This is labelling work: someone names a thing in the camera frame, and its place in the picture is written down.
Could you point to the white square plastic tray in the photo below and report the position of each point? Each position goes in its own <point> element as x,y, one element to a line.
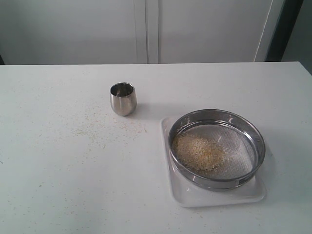
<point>188,195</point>

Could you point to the white cabinet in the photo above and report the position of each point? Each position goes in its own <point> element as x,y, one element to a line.
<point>136,31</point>

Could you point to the stainless steel cup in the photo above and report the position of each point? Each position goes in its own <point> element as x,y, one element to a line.
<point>123,98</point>

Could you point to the pile of tan grain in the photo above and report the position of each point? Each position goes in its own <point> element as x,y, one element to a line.
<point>198,153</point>

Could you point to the round steel mesh sieve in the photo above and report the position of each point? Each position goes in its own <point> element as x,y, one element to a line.
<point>244,146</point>

